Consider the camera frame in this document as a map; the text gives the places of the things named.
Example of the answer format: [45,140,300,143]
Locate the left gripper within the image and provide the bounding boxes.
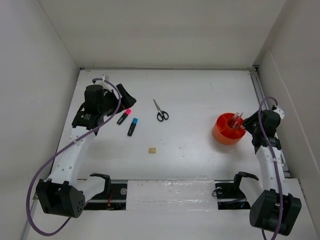
[98,84,136,116]

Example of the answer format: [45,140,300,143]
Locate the pink pen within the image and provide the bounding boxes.
[235,112,243,123]

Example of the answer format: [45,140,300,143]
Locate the black gel pen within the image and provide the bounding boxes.
[229,112,239,126]

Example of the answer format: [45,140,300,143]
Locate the small yellow eraser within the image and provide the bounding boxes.
[148,148,156,154]

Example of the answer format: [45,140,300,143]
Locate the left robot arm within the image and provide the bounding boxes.
[35,79,136,218]

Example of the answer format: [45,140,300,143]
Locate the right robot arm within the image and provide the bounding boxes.
[231,106,302,237]

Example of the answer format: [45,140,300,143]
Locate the pink capped highlighter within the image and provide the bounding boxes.
[116,109,132,125]

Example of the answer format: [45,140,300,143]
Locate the blue capped highlighter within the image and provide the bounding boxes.
[127,118,138,137]

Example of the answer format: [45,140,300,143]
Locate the orange round divided container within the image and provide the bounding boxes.
[212,112,246,146]

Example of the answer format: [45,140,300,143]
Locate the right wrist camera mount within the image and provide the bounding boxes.
[271,105,285,120]

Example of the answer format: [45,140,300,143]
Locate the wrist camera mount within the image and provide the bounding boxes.
[94,74,111,91]
[271,105,285,120]

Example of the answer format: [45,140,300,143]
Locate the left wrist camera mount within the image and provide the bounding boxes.
[94,74,111,91]

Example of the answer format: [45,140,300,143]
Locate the black handled scissors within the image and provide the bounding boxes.
[153,99,169,122]

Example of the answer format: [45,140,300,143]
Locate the aluminium rail right side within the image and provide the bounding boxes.
[247,65,291,180]

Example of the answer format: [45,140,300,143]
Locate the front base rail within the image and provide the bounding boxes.
[86,178,253,212]

